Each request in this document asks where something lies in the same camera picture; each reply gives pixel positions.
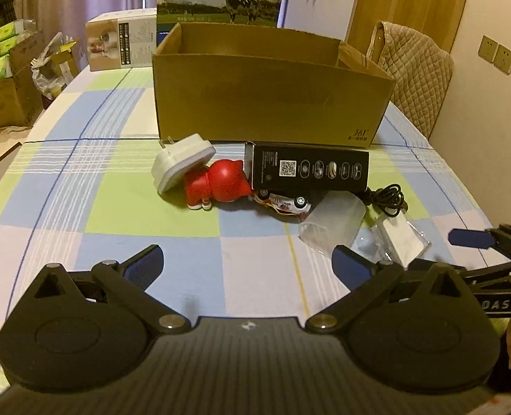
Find clear plastic cup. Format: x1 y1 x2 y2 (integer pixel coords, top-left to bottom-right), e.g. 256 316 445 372
299 191 366 258

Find red cat figurine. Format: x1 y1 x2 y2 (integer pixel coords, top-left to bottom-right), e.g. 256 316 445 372
183 159 254 210

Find black product box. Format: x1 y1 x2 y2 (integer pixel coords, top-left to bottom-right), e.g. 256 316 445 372
244 142 370 194

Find checkered tablecloth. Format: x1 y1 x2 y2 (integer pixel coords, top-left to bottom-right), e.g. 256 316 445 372
0 66 511 398

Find white power adapter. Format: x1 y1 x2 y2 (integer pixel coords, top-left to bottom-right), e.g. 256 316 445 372
151 134 216 194

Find blue flat box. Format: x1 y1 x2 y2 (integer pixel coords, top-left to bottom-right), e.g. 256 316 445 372
156 27 173 46

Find clear plastic case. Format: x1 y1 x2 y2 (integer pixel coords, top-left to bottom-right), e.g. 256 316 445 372
354 214 431 269

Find cardboard box with tissues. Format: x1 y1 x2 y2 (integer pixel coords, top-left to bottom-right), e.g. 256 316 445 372
0 19 45 128

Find white appliance box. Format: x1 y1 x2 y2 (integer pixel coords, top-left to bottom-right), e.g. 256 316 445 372
85 8 157 71

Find black cable bundle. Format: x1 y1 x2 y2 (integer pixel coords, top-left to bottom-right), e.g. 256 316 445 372
362 183 409 219

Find white plastic bag clutter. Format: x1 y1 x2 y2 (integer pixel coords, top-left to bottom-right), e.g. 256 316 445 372
31 32 80 100

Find small toy car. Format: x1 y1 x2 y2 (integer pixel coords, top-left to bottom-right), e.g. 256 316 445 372
254 191 312 216

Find brown cardboard box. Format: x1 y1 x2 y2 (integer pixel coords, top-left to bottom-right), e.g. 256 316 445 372
152 22 394 148

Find wall socket plates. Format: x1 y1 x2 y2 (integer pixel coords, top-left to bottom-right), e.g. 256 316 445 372
478 36 511 75

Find quilted chair cover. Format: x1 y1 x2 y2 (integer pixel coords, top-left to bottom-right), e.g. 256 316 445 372
366 21 454 138

